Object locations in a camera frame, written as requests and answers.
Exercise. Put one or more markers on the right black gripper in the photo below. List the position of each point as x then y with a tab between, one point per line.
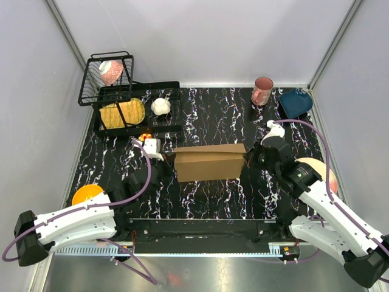
250	156

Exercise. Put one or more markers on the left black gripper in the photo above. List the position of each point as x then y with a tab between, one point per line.
170	159

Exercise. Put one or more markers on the brown cardboard box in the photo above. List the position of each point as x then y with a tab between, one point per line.
209	162

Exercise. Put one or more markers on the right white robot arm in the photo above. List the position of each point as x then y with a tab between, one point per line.
358	247

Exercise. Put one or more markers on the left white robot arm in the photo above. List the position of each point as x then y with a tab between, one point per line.
38	236

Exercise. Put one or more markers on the red yellow flower toy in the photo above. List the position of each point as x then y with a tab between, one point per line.
144	136

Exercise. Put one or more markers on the yellow woven plate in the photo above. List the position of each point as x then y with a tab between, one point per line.
124	113

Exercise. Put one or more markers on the pink ceramic mug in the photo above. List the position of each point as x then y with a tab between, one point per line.
262	90

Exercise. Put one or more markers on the dark blue dish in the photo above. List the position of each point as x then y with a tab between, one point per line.
296	103

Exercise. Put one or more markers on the orange round bowl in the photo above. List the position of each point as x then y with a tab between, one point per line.
85	193

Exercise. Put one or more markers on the pink patterned bowl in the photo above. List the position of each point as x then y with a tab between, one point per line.
110	71

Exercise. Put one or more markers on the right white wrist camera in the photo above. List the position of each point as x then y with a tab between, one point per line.
276	130

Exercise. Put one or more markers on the black wire dish rack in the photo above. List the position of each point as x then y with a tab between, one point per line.
94	93

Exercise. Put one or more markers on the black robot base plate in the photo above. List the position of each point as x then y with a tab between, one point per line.
207	238

